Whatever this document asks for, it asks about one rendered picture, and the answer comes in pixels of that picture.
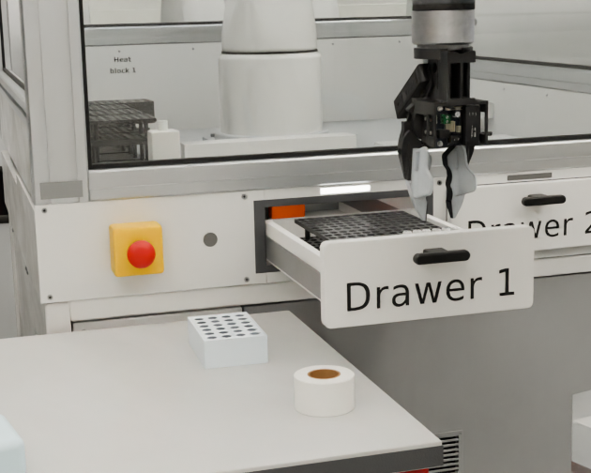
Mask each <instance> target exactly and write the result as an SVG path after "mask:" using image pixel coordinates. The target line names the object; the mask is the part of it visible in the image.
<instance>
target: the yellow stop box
mask: <svg viewBox="0 0 591 473"><path fill-rule="evenodd" d="M109 234H110V252H111V269H112V272H113V273H114V275H115V277H128V276H139V275H150V274H160V273H162V272H163V271H164V261H163V240H162V227H161V225H160V224H159V223H158V222H157V221H139V222H126V223H114V224H111V225H110V226H109ZM137 240H145V241H147V242H149V243H150V244H151V245H152V246H153V247H154V249H155V252H156V256H155V260H154V262H153V263H152V264H151V265H150V266H149V267H146V268H137V267H134V266H133V265H132V264H131V263H130V262H129V260H128V258H127V251H128V248H129V246H130V245H131V244H132V243H133V242H135V241H137Z"/></svg>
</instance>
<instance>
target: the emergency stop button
mask: <svg viewBox="0 0 591 473"><path fill-rule="evenodd" d="M155 256H156V252H155V249H154V247H153V246H152V245H151V244H150V243H149V242H147V241H145V240H137V241H135V242H133V243H132V244H131V245H130V246H129V248H128V251H127V258H128V260H129V262H130V263H131V264H132V265H133V266H134V267H137V268H146V267H149V266H150V265H151V264H152V263H153V262H154V260H155Z"/></svg>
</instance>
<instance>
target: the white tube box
mask: <svg viewBox="0 0 591 473"><path fill-rule="evenodd" d="M188 333H189V345H190V347H191V348H192V350H193V351H194V353H195V354H196V356H197V358H198V359H199V360H200V361H201V363H202V364H203V366H204V368H205V369H213V368H222V367H232V366H241V365H251V364H259V363H268V355H267V335H266V334H265V332H264V331H263V330H262V329H261V328H260V327H259V326H258V325H257V323H256V322H255V321H254V320H253V319H252V318H251V317H250V315H249V314H248V313H247V312H243V313H223V314H212V315H202V316H192V317H188Z"/></svg>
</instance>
